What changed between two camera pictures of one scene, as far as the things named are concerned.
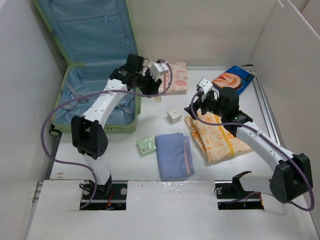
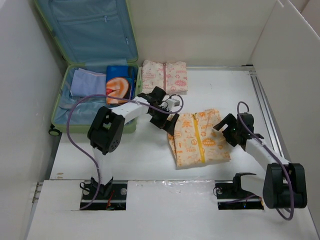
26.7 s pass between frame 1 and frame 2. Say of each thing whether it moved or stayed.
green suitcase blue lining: stayed
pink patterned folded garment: stayed
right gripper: moved
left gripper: moved
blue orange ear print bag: moved
